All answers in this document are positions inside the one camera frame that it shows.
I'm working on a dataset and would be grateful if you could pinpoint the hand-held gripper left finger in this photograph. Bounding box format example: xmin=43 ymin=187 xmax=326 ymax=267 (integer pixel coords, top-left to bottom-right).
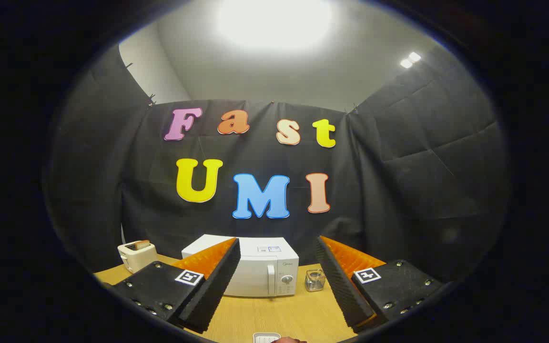
xmin=111 ymin=237 xmax=242 ymax=334

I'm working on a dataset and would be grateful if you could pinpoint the white bread toaster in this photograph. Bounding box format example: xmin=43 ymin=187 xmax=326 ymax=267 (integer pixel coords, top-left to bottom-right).
xmin=117 ymin=241 xmax=158 ymax=273

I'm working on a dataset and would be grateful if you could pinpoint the metal wire basket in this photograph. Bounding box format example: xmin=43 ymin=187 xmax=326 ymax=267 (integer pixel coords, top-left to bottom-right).
xmin=305 ymin=269 xmax=326 ymax=292

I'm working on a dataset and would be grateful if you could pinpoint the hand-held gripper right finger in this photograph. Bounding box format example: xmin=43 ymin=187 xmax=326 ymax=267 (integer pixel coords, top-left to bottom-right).
xmin=314 ymin=235 xmax=444 ymax=334

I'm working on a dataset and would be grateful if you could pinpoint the large ceiling light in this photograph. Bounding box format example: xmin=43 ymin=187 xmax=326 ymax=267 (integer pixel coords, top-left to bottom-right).
xmin=215 ymin=0 xmax=335 ymax=50

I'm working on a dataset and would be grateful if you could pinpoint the small ceiling spotlight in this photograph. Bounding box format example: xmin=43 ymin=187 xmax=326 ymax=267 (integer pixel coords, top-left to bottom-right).
xmin=400 ymin=51 xmax=422 ymax=69

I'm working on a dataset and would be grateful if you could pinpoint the white toaster oven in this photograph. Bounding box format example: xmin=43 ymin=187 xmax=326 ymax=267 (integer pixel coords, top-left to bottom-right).
xmin=182 ymin=233 xmax=300 ymax=298

